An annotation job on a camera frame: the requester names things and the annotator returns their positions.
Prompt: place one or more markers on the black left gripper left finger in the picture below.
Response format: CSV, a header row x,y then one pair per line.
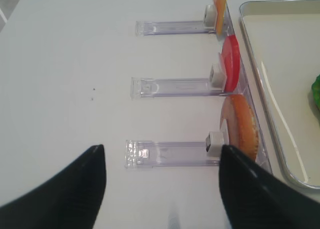
x,y
69,200

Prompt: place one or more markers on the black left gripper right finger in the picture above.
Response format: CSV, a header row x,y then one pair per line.
x,y
255,199

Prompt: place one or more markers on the white pusher block tomato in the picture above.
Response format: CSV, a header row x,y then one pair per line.
x,y
217,77

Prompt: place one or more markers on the green lettuce leaf on tray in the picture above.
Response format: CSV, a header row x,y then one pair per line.
x,y
315,89

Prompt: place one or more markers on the clear pusher track tomato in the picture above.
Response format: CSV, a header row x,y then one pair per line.
x,y
151,88

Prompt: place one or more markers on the upright red tomato slice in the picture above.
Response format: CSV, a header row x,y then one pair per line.
x,y
231,58

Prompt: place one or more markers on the white pusher block cheese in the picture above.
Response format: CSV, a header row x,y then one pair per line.
x,y
210,16

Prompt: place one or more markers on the clear pusher track cheese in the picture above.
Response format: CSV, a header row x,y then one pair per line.
x,y
154,28

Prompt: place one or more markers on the upright orange cheese slice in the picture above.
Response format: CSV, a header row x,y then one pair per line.
x,y
220,6

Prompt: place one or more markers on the white pusher block bun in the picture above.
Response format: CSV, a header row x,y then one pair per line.
x,y
213,144

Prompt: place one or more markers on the clear pusher track left bun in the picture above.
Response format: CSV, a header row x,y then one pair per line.
x,y
149,154

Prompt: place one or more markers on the upright bun slice left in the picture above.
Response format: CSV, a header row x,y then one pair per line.
x,y
241,125

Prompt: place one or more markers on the white rectangular metal tray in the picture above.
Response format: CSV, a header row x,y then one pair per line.
x,y
283,43

